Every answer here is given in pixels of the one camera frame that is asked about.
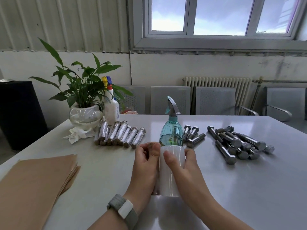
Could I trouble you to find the person's left hand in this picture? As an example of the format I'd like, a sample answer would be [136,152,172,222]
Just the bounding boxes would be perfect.
[123,142,161,215]

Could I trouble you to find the teal spray bottle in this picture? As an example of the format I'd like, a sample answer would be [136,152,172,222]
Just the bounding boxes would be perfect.
[159,96,184,147]

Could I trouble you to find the white cling film roll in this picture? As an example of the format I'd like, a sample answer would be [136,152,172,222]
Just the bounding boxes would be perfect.
[158,145,186,197]

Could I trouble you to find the person's right hand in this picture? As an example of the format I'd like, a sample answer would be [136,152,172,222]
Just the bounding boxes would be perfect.
[163,148,214,213]

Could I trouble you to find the white spray bottle colourful nozzle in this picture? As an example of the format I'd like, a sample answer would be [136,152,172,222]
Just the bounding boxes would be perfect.
[102,76,120,125]

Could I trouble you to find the crumpled white tissue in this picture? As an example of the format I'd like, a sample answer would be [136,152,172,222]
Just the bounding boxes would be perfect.
[63,126,95,144]

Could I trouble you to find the row of bolts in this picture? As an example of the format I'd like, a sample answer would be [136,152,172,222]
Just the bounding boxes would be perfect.
[94,119,147,149]

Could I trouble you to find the white framed window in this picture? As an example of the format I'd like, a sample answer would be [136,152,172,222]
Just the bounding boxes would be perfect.
[132,0,307,53]

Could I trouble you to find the green leafy plant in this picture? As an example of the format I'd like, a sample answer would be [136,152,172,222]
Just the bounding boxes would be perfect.
[28,37,134,109]

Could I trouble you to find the person's left forearm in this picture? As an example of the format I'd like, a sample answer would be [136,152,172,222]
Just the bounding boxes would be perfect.
[89,209,125,230]

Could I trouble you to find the grey metal bench seat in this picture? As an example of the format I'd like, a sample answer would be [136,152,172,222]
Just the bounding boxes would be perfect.
[263,87,307,122]

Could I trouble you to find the pile of steel bolts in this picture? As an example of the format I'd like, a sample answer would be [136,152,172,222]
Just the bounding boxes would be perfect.
[183,125,275,165]

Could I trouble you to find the white wall radiator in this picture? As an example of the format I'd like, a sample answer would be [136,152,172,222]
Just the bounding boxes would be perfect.
[183,76,252,115]

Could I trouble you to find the smartwatch with grey band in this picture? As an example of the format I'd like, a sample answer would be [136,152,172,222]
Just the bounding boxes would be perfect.
[106,194,139,230]

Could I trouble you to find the grey metal chair with armrest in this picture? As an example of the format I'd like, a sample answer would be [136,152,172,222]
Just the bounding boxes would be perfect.
[195,87,259,116]

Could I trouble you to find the stack of brown paper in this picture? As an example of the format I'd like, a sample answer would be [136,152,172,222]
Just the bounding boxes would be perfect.
[0,154,81,230]

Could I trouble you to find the clear glass plant pot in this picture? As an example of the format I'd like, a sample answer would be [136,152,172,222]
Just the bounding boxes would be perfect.
[69,103,104,129]

